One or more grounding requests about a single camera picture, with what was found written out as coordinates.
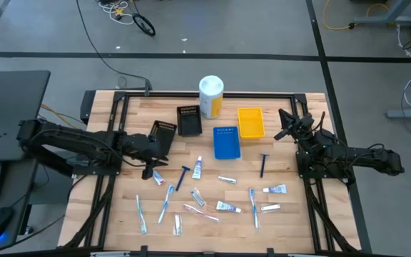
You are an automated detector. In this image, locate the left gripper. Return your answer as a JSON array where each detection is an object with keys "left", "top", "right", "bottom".
[{"left": 121, "top": 132, "right": 169, "bottom": 181}]

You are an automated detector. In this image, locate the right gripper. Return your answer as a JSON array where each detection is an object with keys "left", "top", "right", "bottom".
[{"left": 273, "top": 108, "right": 316, "bottom": 142}]

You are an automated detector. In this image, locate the small white toothpaste tube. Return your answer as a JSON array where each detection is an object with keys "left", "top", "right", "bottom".
[
  {"left": 151, "top": 169, "right": 166, "bottom": 186},
  {"left": 262, "top": 183, "right": 288, "bottom": 195},
  {"left": 215, "top": 200, "right": 243, "bottom": 214},
  {"left": 191, "top": 156, "right": 203, "bottom": 180}
]

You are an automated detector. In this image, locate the blue disposable razor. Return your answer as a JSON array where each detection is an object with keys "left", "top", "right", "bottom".
[
  {"left": 175, "top": 165, "right": 191, "bottom": 192},
  {"left": 259, "top": 153, "right": 270, "bottom": 178}
]

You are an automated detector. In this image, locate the blue toothbrush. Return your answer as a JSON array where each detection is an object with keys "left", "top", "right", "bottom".
[
  {"left": 248, "top": 188, "right": 260, "bottom": 230},
  {"left": 156, "top": 184, "right": 176, "bottom": 225}
]

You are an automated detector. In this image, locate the teal toothbrush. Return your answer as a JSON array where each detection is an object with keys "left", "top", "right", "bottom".
[{"left": 135, "top": 194, "right": 148, "bottom": 236}]

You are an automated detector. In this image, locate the black silver nail clipper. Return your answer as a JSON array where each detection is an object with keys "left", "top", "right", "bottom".
[{"left": 190, "top": 187, "right": 206, "bottom": 208}]

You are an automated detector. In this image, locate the blue plastic basket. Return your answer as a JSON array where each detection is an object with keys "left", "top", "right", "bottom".
[{"left": 212, "top": 126, "right": 242, "bottom": 161}]

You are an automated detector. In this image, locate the red toothbrush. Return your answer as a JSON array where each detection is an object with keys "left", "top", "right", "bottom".
[{"left": 183, "top": 203, "right": 220, "bottom": 223}]

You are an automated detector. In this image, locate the yellow plastic basket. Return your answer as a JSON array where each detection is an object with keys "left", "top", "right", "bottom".
[{"left": 237, "top": 106, "right": 266, "bottom": 139}]

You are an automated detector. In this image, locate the black plastic basket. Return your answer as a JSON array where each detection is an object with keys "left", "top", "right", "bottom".
[
  {"left": 176, "top": 105, "right": 203, "bottom": 137},
  {"left": 149, "top": 120, "right": 178, "bottom": 157}
]

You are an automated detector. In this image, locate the white yellow wipes canister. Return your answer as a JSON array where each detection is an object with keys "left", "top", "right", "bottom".
[{"left": 198, "top": 74, "right": 225, "bottom": 120}]

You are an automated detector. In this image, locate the grey desk leg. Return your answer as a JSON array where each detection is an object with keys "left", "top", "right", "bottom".
[
  {"left": 385, "top": 109, "right": 411, "bottom": 119},
  {"left": 347, "top": 0, "right": 411, "bottom": 29}
]

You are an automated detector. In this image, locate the dark grey desk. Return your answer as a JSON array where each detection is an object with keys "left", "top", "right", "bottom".
[{"left": 0, "top": 158, "right": 39, "bottom": 251}]

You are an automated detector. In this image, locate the black desk top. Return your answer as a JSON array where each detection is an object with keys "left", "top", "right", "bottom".
[{"left": 0, "top": 70, "right": 51, "bottom": 162}]

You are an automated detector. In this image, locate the black aluminium table frame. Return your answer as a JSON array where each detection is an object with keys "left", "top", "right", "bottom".
[{"left": 58, "top": 89, "right": 362, "bottom": 257}]

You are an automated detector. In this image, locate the long black floor cable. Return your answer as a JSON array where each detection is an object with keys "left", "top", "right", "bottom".
[{"left": 75, "top": 0, "right": 153, "bottom": 97}]

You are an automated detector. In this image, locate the thin yellow cable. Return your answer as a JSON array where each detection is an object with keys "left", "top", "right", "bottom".
[{"left": 41, "top": 103, "right": 85, "bottom": 128}]

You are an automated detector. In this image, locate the yellow floor cable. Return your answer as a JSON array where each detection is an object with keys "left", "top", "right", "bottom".
[{"left": 321, "top": 0, "right": 392, "bottom": 31}]

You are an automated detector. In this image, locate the black coiled cable ring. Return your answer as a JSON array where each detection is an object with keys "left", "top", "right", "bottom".
[{"left": 131, "top": 13, "right": 156, "bottom": 37}]

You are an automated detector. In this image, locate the white cable bundle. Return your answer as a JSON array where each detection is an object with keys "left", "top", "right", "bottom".
[{"left": 97, "top": 0, "right": 137, "bottom": 26}]

